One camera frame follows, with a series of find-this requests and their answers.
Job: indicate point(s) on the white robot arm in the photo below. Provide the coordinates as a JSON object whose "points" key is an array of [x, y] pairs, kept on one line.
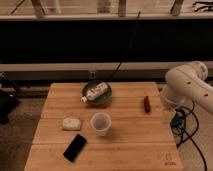
{"points": [[188, 81]]}

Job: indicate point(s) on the white labelled bottle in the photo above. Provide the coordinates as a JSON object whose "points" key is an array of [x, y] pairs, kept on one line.
{"points": [[93, 92]]}

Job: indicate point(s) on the green bowl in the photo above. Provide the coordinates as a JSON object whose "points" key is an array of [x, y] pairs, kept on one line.
{"points": [[103, 99]]}

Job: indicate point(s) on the white soap bar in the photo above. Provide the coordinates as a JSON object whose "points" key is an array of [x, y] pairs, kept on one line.
{"points": [[72, 124]]}

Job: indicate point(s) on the black phone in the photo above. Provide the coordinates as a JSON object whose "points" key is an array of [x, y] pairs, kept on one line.
{"points": [[74, 148]]}

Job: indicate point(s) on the blue box on floor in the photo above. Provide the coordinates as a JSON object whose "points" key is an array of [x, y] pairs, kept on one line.
{"points": [[178, 121]]}

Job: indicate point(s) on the dark object at left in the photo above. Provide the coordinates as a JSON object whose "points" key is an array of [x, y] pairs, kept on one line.
{"points": [[8, 102]]}

